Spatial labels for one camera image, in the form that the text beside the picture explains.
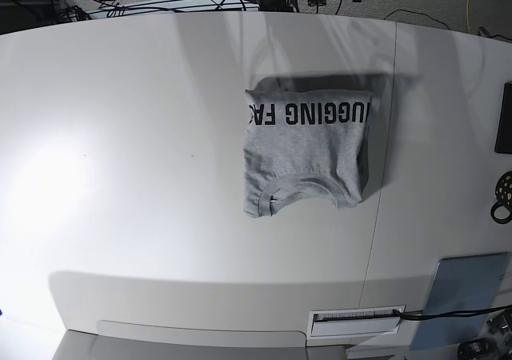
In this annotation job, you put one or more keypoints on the grey T-shirt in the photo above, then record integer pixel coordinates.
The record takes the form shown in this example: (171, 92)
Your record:
(314, 137)

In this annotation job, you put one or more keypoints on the blue-grey flat board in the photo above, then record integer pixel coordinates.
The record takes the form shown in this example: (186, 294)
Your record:
(460, 283)

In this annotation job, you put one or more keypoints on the black device bottom right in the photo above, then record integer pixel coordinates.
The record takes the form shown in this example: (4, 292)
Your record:
(481, 348)

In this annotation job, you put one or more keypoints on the black and yellow round tool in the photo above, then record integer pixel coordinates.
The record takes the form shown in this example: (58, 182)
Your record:
(503, 199)

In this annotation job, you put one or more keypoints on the black tablet at edge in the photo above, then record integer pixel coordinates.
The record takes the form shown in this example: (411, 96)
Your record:
(503, 144)

